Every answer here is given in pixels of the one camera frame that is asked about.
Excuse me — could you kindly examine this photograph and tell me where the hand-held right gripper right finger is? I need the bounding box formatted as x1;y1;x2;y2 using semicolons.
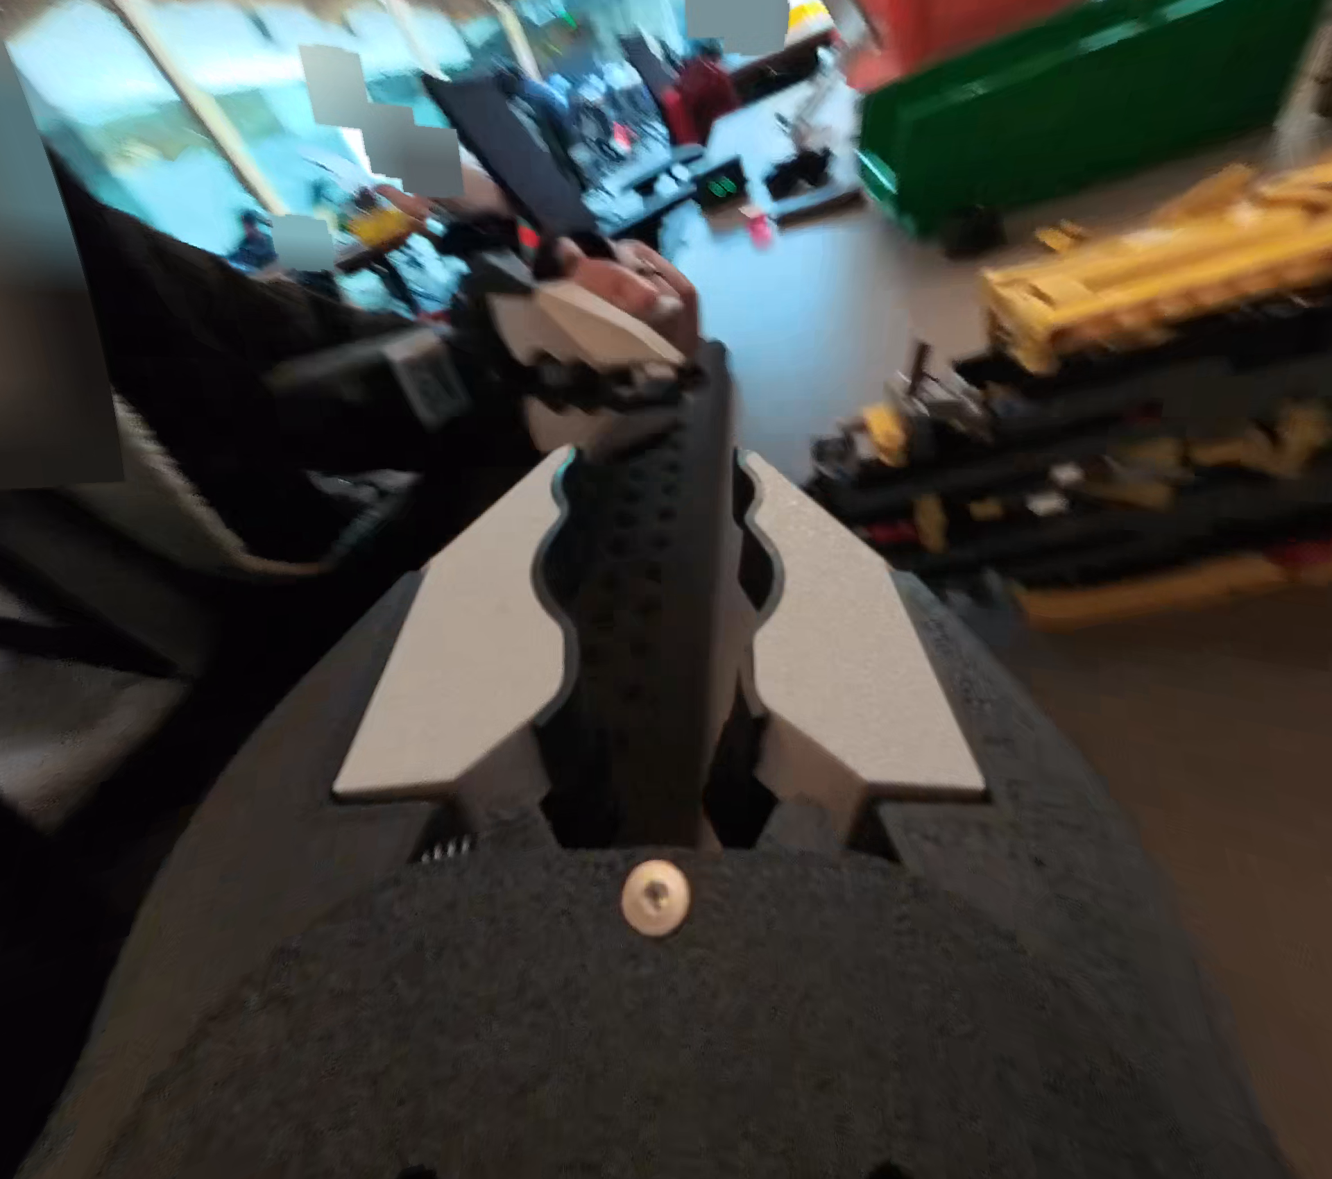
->
709;448;989;847

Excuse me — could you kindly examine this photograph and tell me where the black dimpled mat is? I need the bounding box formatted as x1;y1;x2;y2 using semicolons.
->
542;340;752;847

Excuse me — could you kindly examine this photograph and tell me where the yellow toy brick car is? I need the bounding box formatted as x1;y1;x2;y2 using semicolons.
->
807;164;1332;629

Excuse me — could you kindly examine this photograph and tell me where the black brick beam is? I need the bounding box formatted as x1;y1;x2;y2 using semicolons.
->
532;361;711;410

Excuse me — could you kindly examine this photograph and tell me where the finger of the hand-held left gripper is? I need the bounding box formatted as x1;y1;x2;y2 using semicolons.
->
525;397;680;466
489;276;693;374

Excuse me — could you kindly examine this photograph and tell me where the dark tool handle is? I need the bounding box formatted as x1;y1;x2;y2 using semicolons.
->
775;185;866;224

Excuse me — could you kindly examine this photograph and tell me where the black strap bundle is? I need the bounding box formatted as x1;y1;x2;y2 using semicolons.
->
764;148;834;202

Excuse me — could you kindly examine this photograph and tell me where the black toy tyre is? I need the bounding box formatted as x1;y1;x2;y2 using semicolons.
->
942;205;1007;259

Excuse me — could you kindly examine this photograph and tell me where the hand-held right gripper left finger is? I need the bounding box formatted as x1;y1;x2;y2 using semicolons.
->
333;445;585;847

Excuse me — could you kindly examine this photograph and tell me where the person's left forearm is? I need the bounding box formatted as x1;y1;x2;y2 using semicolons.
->
46;148;490;566

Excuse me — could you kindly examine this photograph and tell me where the person's black jacket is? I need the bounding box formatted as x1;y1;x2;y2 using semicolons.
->
0;388;418;598

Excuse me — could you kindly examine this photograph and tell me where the green plastic bin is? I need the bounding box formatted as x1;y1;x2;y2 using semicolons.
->
859;0;1332;238

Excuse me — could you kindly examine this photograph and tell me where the person's white shirt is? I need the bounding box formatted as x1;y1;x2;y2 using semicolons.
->
0;566;210;832

